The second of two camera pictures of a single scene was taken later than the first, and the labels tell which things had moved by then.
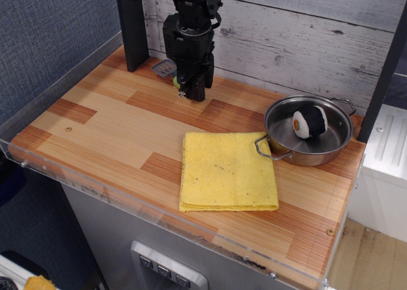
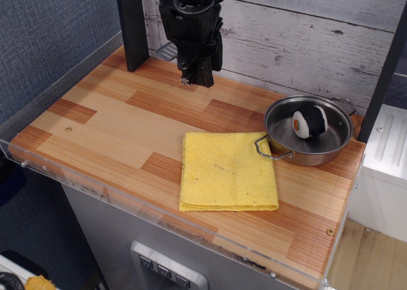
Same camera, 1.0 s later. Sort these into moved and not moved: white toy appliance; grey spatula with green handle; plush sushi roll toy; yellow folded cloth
Moved: grey spatula with green handle
Not moved: yellow folded cloth; plush sushi roll toy; white toy appliance
